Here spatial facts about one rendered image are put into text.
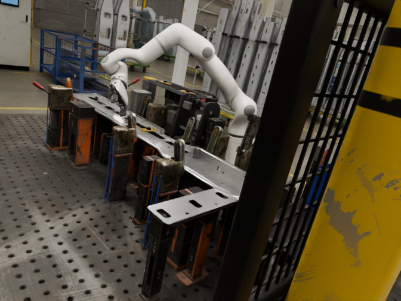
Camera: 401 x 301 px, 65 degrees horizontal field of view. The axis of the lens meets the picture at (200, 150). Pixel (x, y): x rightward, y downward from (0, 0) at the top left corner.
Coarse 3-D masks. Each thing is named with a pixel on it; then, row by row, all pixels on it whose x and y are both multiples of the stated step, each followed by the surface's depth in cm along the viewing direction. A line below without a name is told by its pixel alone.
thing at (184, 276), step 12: (216, 204) 99; (204, 216) 98; (216, 216) 101; (204, 228) 100; (192, 240) 104; (204, 240) 102; (192, 252) 105; (204, 252) 105; (192, 264) 105; (180, 276) 107; (192, 276) 106; (204, 276) 109
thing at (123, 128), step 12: (120, 132) 131; (132, 132) 136; (120, 144) 134; (132, 144) 138; (120, 156) 137; (108, 168) 139; (120, 168) 139; (108, 180) 142; (120, 180) 141; (108, 192) 143; (120, 192) 144
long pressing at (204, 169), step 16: (80, 96) 187; (112, 112) 169; (128, 112) 175; (160, 128) 158; (160, 144) 137; (192, 160) 127; (208, 160) 131; (224, 160) 133; (208, 176) 115; (224, 176) 118; (240, 176) 121; (224, 192) 106
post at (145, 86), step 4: (144, 80) 201; (144, 84) 201; (148, 84) 199; (152, 84) 200; (144, 88) 202; (148, 88) 199; (152, 88) 201; (152, 92) 203; (152, 96) 204; (152, 100) 206
